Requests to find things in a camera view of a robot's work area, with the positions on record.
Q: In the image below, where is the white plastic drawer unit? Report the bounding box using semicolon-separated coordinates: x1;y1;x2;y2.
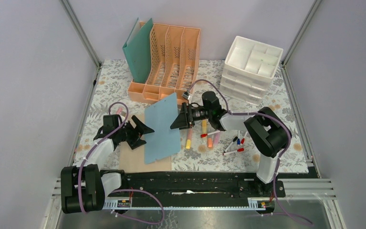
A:
219;36;284;105

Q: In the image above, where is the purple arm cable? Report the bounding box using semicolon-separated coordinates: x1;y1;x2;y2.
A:
187;79;315;228
77;102;166;225

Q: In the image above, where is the light blue folder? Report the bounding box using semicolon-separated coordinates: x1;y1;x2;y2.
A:
144;93;181;164

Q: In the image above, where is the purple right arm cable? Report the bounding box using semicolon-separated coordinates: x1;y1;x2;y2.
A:
187;79;315;228

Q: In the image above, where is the blue cap marker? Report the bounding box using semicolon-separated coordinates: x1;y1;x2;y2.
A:
236;131;241;146

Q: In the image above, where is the green folder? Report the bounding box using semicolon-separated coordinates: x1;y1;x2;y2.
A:
122;19;153;83

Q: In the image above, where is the floral table cloth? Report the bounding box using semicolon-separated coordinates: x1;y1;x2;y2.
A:
74;60;308;173

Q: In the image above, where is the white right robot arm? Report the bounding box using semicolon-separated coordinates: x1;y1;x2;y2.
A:
170;91;292;197

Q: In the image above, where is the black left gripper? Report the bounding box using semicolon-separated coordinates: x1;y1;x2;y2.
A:
115;115;154;149

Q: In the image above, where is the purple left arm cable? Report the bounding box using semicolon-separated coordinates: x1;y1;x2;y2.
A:
77;102;166;225

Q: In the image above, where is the black cap marker right group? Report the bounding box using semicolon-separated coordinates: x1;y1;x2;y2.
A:
223;136;238;153

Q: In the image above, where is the tan kraft folder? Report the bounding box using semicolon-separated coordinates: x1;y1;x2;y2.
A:
118;114;173;173

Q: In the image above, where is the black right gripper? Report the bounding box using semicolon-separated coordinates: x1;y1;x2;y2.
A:
170;102;212;131

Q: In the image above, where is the red cap marker on highlighters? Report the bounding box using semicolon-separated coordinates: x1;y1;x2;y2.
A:
201;130;220;138

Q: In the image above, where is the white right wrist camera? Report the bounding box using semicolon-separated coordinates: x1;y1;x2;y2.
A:
182;91;192;101

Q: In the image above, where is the red cap marker upper right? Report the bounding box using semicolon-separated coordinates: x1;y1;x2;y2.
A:
240;131;248;146

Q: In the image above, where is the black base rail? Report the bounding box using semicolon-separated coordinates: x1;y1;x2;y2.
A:
108;172;273;208

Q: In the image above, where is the orange plastic file organizer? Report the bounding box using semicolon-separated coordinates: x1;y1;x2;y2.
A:
128;23;201;105

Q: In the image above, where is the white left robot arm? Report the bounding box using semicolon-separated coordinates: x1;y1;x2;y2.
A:
61;114;154;214

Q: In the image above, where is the red cap marker lowest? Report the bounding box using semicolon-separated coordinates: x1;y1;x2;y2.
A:
223;148;244;156

